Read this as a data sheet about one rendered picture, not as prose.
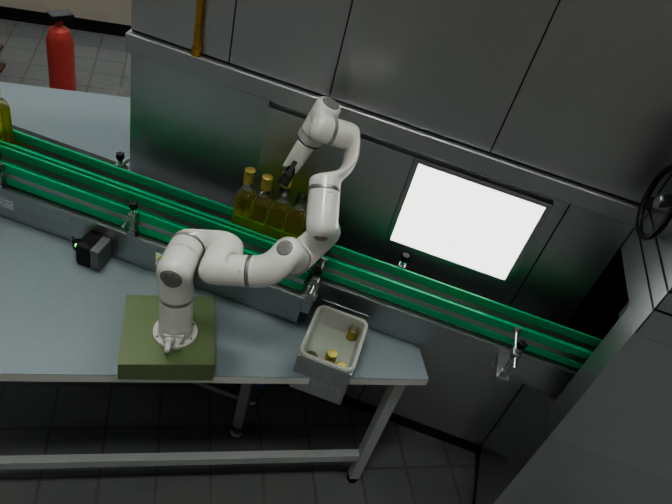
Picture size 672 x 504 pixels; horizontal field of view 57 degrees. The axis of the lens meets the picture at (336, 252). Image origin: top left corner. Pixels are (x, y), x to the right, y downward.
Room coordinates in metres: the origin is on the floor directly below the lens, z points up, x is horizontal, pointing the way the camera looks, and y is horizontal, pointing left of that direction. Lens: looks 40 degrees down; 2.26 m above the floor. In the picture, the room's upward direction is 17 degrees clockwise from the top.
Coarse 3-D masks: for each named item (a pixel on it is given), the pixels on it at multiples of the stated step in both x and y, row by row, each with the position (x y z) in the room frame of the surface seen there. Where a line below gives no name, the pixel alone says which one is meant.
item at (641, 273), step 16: (640, 240) 1.54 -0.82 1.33; (656, 240) 1.46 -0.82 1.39; (624, 256) 1.56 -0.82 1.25; (640, 256) 1.47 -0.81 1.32; (656, 256) 1.40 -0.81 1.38; (624, 272) 1.50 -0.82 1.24; (640, 272) 1.42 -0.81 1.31; (656, 272) 1.35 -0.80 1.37; (640, 288) 1.36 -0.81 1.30; (656, 288) 1.29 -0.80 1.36; (640, 304) 1.31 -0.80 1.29; (656, 304) 1.25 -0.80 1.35; (640, 320) 1.26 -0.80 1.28; (656, 320) 1.24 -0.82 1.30; (656, 336) 1.24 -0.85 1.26
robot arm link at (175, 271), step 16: (176, 240) 1.19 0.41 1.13; (192, 240) 1.21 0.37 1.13; (176, 256) 1.13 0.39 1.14; (192, 256) 1.16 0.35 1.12; (160, 272) 1.09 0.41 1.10; (176, 272) 1.09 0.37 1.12; (192, 272) 1.13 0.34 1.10; (160, 288) 1.10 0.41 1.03; (176, 288) 1.09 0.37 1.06; (192, 288) 1.13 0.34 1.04; (176, 304) 1.10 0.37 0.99
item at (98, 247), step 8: (88, 232) 1.42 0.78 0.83; (80, 240) 1.37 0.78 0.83; (88, 240) 1.38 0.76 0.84; (96, 240) 1.40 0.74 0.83; (104, 240) 1.41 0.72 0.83; (80, 248) 1.35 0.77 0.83; (88, 248) 1.35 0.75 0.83; (96, 248) 1.36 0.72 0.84; (104, 248) 1.38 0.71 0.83; (80, 256) 1.35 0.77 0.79; (88, 256) 1.35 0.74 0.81; (96, 256) 1.34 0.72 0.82; (104, 256) 1.38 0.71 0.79; (88, 264) 1.35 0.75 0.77; (96, 264) 1.34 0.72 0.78; (104, 264) 1.38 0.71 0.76
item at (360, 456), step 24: (384, 408) 1.33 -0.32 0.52; (0, 456) 0.94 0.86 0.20; (24, 456) 0.96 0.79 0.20; (48, 456) 0.99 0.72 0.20; (72, 456) 1.01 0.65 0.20; (96, 456) 1.04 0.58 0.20; (120, 456) 1.06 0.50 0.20; (144, 456) 1.09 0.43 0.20; (168, 456) 1.11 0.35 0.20; (192, 456) 1.14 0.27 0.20; (216, 456) 1.16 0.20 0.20; (240, 456) 1.19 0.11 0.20; (264, 456) 1.22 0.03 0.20; (288, 456) 1.25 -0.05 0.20; (312, 456) 1.28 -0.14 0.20; (336, 456) 1.31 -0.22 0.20; (360, 456) 1.33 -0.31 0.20
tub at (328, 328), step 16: (320, 320) 1.39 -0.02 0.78; (336, 320) 1.39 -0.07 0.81; (352, 320) 1.39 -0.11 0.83; (320, 336) 1.34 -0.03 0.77; (336, 336) 1.36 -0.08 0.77; (304, 352) 1.20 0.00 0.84; (320, 352) 1.28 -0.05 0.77; (352, 352) 1.32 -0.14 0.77; (336, 368) 1.18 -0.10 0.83; (352, 368) 1.19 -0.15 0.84
